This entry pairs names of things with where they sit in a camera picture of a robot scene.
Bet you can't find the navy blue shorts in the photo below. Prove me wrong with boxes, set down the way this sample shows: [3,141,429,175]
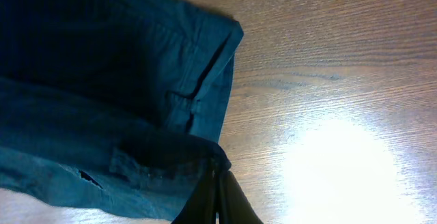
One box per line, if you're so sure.
[1,0,244,221]

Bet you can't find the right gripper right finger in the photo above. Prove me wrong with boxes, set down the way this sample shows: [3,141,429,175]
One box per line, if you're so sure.
[218,171,263,224]

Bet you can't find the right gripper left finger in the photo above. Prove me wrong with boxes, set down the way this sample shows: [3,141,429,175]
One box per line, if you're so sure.
[171,164,216,224]

